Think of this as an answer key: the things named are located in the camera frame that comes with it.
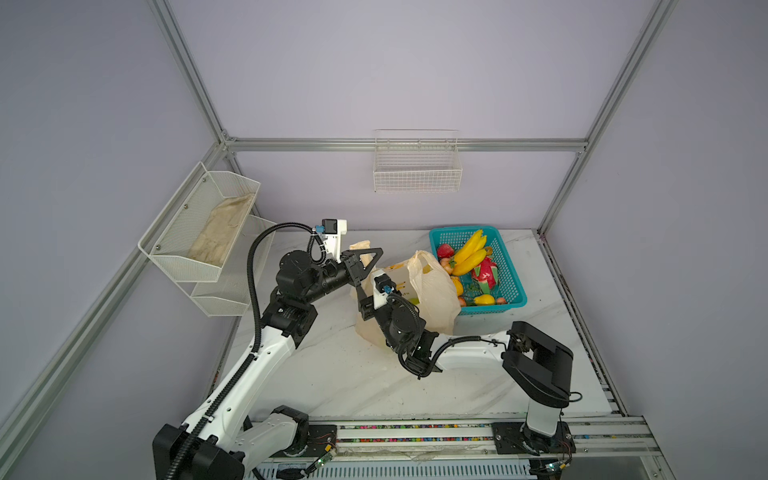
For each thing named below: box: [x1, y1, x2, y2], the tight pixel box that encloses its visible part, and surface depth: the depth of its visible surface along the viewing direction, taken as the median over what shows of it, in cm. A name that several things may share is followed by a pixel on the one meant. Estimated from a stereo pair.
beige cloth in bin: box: [188, 194, 254, 266], surface depth 81 cm
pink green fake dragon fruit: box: [472, 256, 498, 294], surface depth 100 cm
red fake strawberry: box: [437, 243, 454, 259], surface depth 107 cm
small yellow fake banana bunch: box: [451, 229, 493, 276], surface depth 101 cm
